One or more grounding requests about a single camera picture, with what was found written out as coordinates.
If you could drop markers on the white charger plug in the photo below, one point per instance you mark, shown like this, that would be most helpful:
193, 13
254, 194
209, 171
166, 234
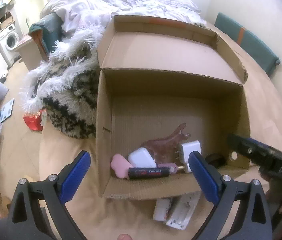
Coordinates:
184, 150

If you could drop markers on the pink soft case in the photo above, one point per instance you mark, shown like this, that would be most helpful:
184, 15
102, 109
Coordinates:
120, 166

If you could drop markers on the white washing machine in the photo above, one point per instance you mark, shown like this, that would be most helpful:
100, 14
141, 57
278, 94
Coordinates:
9, 40

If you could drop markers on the white red pill bottle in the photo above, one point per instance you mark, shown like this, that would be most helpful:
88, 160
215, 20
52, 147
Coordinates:
162, 209

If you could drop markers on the white remote control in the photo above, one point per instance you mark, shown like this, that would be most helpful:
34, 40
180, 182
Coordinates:
182, 210

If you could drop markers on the beige bedside cabinet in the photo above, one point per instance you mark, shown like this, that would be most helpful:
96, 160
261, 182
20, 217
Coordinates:
30, 52

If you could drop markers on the teal cushion with orange stripe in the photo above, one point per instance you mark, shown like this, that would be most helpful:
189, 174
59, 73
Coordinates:
249, 42

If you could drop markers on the white rumpled duvet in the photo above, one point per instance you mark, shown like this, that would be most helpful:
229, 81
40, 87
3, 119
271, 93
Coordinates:
77, 14

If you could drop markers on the furry black white blanket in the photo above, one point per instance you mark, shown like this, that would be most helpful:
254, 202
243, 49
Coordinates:
66, 85

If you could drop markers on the red plastic bag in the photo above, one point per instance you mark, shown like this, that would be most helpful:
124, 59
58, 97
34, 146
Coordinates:
36, 122

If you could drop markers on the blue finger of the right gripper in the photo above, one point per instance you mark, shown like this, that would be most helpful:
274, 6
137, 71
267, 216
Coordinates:
259, 146
240, 149

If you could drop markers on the brown cardboard box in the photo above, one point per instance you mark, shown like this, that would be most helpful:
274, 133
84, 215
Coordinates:
158, 75

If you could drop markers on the person left hand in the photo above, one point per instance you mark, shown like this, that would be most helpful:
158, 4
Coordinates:
124, 236

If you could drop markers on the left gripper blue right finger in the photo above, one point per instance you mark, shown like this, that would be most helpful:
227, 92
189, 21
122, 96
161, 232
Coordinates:
207, 176

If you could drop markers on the pink translucent scraping comb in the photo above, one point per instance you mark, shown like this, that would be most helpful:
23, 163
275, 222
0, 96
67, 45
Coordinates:
163, 150

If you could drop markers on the black red tube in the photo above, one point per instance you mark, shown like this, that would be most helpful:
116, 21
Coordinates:
148, 173

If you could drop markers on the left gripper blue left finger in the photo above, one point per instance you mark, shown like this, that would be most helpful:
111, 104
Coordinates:
71, 176

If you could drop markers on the white earbud case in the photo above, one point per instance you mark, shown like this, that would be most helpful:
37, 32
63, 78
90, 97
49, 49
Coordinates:
141, 158

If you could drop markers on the white bathroom scale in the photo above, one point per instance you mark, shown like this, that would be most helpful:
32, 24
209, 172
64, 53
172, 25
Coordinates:
6, 110

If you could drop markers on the pink perfume bottle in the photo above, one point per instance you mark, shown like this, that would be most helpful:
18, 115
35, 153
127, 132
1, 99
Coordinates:
174, 168

